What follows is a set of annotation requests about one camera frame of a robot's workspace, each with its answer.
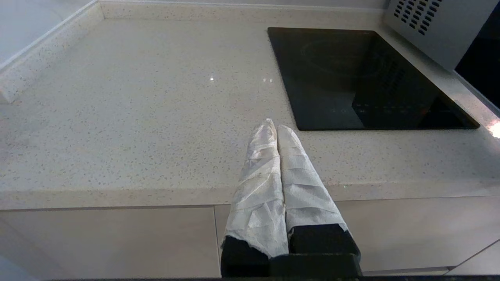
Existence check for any left gripper wrapped right finger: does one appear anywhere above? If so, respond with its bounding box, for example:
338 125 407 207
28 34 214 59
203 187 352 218
277 125 361 259

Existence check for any left gripper wrapped left finger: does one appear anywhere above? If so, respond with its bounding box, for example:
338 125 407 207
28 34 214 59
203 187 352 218
221 118 290 277

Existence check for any black glass microwave door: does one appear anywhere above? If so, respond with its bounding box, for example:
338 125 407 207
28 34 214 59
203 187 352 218
453 0 500 117

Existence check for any silver black microwave oven body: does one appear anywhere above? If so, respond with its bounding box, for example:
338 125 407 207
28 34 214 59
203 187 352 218
384 0 500 72

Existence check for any white cabinet front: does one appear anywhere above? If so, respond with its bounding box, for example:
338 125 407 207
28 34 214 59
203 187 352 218
214 195 500 276
0 206 221 279

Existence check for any black induction cooktop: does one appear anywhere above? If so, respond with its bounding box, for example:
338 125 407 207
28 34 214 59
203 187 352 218
268 27 480 131

